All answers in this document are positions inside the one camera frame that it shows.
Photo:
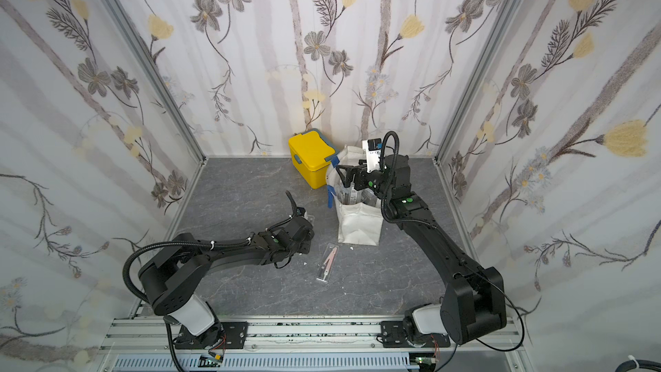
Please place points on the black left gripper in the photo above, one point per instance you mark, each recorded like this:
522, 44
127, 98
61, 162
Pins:
308, 241

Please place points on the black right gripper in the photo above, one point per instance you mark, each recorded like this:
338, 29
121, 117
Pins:
356, 178

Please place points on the clear case pink compass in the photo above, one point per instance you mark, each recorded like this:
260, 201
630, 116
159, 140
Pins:
327, 263

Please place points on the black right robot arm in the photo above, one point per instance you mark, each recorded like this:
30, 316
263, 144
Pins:
473, 303

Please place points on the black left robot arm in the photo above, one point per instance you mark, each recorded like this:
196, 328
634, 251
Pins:
166, 275

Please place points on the yellow lidded storage box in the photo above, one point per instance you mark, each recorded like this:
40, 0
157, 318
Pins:
311, 155

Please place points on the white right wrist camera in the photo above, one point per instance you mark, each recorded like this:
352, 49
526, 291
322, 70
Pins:
373, 152

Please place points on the white canvas bag blue handles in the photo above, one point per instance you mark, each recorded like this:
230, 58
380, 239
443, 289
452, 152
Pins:
358, 211

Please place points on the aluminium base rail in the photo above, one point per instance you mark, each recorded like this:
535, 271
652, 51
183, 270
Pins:
353, 343

